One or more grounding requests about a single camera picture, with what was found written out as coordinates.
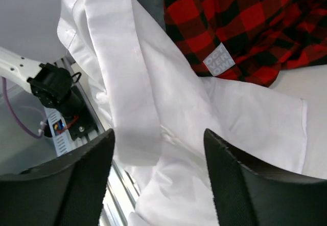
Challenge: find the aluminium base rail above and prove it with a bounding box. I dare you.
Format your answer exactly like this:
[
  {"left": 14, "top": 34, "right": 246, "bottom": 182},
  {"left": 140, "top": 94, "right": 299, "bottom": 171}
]
[{"left": 53, "top": 57, "right": 144, "bottom": 226}]

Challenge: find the white shirt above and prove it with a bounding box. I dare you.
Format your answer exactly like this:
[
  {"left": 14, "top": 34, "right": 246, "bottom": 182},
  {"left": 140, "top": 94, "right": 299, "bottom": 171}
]
[{"left": 57, "top": 0, "right": 307, "bottom": 225}]

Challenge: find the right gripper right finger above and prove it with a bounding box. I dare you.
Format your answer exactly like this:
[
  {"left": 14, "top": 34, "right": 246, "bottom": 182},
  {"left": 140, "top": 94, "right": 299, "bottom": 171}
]
[{"left": 204, "top": 129, "right": 326, "bottom": 225}]

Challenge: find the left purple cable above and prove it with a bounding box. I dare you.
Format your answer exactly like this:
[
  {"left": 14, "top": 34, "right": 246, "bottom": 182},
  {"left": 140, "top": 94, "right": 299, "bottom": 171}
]
[{"left": 1, "top": 77, "right": 49, "bottom": 140}]

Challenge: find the red black plaid shirt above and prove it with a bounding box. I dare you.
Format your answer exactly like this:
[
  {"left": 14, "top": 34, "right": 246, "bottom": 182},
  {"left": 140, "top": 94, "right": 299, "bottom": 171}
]
[{"left": 163, "top": 0, "right": 326, "bottom": 86}]

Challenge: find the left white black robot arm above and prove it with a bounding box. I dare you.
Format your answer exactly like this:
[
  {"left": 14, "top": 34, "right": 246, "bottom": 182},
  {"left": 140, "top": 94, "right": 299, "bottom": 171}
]
[{"left": 1, "top": 48, "right": 97, "bottom": 140}]

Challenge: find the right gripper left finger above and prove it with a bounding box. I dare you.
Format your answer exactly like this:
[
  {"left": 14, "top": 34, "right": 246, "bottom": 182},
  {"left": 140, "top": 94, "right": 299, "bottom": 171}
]
[{"left": 0, "top": 128, "right": 115, "bottom": 226}]

